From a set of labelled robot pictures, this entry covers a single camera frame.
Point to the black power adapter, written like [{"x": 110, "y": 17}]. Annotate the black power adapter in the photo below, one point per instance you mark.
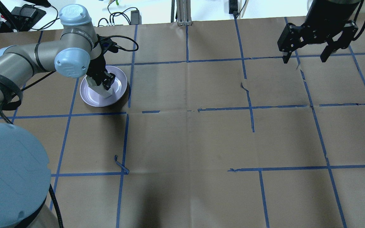
[{"x": 135, "y": 18}]

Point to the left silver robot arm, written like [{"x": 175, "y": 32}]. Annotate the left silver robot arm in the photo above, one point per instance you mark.
[{"x": 25, "y": 175}]

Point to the aluminium frame post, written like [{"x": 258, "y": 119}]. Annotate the aluminium frame post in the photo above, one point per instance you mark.
[{"x": 181, "y": 12}]

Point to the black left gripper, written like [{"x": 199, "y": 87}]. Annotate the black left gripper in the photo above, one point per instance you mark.
[{"x": 97, "y": 67}]

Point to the white faceted mug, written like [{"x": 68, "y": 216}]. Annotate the white faceted mug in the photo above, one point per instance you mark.
[{"x": 102, "y": 92}]

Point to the brown paper table cover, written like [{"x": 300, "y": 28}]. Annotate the brown paper table cover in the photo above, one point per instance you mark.
[{"x": 214, "y": 131}]

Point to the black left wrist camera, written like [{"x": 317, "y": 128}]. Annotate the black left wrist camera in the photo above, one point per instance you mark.
[{"x": 107, "y": 44}]

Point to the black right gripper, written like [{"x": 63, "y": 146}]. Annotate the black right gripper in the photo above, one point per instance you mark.
[{"x": 323, "y": 19}]

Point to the lilac round plate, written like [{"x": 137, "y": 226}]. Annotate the lilac round plate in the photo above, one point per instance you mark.
[{"x": 100, "y": 96}]

